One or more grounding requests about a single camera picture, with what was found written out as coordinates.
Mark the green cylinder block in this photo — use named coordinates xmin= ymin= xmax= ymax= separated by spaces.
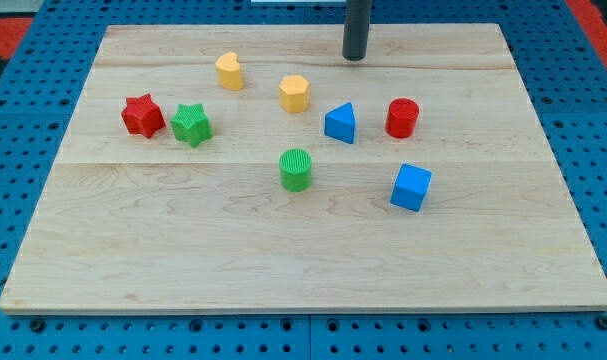
xmin=279 ymin=148 xmax=312 ymax=192

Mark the blue triangle block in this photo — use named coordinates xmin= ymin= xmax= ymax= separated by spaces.
xmin=324 ymin=102 xmax=356 ymax=144

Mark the yellow hexagon block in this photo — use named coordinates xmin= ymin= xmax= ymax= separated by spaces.
xmin=279 ymin=75 xmax=310 ymax=114

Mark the light wooden board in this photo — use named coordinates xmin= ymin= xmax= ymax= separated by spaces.
xmin=0 ymin=23 xmax=607 ymax=315

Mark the blue cube block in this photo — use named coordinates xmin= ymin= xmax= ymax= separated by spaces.
xmin=390 ymin=164 xmax=432 ymax=212

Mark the red cylinder block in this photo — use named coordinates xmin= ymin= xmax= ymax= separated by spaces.
xmin=385 ymin=98 xmax=420 ymax=139

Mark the green star block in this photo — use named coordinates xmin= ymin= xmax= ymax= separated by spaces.
xmin=170 ymin=103 xmax=212 ymax=147

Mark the yellow heart block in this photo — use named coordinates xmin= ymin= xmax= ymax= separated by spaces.
xmin=215 ymin=52 xmax=244 ymax=91

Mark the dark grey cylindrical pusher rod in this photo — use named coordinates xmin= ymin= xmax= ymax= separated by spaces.
xmin=342 ymin=0 xmax=372 ymax=61

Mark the red star block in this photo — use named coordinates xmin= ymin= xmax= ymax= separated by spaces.
xmin=121 ymin=93 xmax=166 ymax=139

